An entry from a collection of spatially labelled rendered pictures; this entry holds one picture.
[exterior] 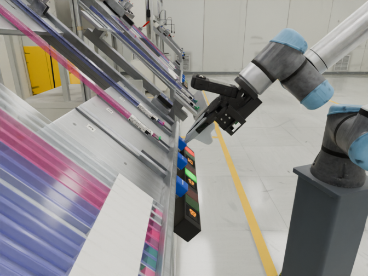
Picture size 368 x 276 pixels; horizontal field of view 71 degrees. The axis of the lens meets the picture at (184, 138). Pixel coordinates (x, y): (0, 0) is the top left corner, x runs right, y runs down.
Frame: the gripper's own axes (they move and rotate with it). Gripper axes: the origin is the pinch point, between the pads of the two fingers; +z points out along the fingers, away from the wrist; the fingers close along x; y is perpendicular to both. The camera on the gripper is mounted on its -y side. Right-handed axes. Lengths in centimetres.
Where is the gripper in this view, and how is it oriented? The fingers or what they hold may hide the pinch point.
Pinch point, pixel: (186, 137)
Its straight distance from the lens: 68.3
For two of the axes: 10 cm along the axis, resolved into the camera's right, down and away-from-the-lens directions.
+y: 7.4, 6.3, 2.3
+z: -6.8, 6.9, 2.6
